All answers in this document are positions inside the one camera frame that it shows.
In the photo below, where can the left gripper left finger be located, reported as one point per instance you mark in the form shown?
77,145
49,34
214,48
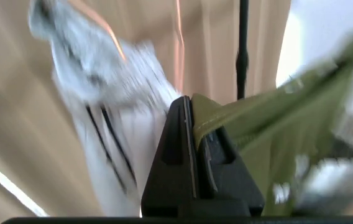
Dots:
167,186

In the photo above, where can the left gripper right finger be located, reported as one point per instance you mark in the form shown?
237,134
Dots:
232,186

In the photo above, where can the black clothes rack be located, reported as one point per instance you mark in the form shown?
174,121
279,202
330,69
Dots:
242,62

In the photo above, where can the pale grey shorts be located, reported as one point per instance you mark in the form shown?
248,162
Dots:
102,77

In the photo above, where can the green garment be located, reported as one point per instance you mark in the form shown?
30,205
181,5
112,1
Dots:
288,124

